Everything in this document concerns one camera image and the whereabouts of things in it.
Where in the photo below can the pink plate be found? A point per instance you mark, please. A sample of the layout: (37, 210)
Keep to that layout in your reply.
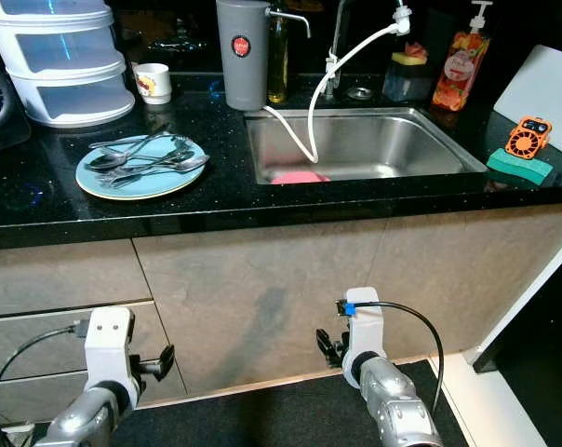
(298, 177)

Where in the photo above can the chrome kitchen faucet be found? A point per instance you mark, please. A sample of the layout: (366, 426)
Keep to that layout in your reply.
(339, 37)

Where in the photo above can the beige cabinet front panel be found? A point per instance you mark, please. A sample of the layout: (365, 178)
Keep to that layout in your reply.
(300, 279)

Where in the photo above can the black floor mat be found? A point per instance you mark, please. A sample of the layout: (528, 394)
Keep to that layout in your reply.
(253, 419)

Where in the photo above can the beige drawer front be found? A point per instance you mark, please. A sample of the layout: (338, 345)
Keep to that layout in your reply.
(39, 343)
(53, 277)

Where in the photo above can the light blue plate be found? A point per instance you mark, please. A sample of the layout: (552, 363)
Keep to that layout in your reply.
(169, 184)

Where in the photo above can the stainless steel sink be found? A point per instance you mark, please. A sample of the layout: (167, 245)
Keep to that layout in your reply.
(402, 144)

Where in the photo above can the green sponge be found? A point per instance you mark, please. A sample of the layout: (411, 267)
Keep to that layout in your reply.
(518, 168)

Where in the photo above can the round steel counter fitting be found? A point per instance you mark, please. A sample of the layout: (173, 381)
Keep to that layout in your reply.
(360, 93)

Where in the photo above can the white printed cup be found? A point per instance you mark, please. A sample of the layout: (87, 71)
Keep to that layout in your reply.
(153, 84)

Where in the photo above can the black sponge holder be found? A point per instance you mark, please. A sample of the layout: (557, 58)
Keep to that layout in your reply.
(405, 84)

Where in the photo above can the white tiered food cover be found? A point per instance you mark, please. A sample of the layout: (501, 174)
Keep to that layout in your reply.
(67, 93)

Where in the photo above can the grey water filter canister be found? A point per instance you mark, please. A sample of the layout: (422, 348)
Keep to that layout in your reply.
(242, 84)

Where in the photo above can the orange handheld fan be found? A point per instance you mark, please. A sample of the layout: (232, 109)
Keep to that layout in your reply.
(528, 140)

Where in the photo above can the oil bottle with green cap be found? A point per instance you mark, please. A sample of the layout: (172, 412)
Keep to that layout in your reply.
(277, 70)

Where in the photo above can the peach print soap dispenser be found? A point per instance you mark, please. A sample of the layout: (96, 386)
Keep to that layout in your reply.
(458, 74)

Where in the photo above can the yellow pink sponge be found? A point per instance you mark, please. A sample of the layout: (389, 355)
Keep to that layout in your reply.
(409, 56)

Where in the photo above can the white cutting board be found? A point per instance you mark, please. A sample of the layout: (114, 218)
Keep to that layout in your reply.
(546, 93)

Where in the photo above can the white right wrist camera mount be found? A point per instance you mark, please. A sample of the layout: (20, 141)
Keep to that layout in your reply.
(365, 335)

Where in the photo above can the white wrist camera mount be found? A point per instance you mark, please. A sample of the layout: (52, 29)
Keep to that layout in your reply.
(111, 349)
(365, 335)

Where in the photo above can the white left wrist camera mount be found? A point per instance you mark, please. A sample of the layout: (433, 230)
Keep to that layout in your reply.
(111, 349)

